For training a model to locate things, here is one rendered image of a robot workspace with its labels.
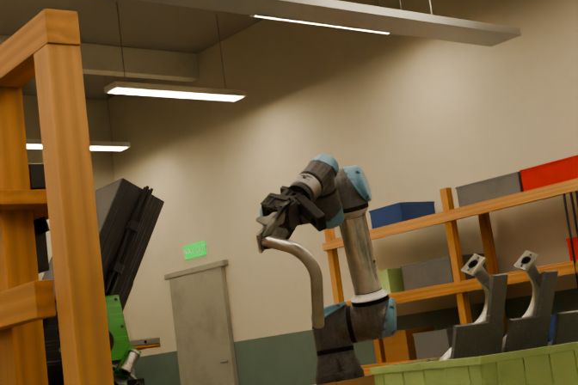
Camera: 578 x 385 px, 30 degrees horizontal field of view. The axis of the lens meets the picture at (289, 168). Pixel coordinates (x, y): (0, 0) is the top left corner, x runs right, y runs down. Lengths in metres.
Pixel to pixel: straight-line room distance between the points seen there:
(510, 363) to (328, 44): 8.52
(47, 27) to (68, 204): 0.45
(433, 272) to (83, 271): 6.65
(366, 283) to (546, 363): 0.82
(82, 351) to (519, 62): 7.02
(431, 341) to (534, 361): 6.54
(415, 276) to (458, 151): 1.20
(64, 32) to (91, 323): 0.73
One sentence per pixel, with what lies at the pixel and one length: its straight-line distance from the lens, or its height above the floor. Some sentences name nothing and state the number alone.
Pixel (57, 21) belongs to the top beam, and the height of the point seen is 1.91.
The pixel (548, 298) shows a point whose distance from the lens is 2.80.
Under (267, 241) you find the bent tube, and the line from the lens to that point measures 2.63.
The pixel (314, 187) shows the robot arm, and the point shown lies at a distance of 2.78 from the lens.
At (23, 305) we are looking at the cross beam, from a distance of 2.77.
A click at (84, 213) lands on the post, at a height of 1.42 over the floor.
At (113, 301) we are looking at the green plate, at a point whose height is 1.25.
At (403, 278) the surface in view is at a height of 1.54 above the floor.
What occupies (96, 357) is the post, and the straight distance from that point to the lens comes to 2.64.
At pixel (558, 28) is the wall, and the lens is 9.05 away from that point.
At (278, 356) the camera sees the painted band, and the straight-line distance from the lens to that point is 11.54.
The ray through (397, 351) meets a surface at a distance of 9.49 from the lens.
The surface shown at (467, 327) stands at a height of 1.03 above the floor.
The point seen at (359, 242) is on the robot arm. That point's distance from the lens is 3.27.
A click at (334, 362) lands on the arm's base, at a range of 3.32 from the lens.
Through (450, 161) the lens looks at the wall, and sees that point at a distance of 9.68.
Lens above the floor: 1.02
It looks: 10 degrees up
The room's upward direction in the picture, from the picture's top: 8 degrees counter-clockwise
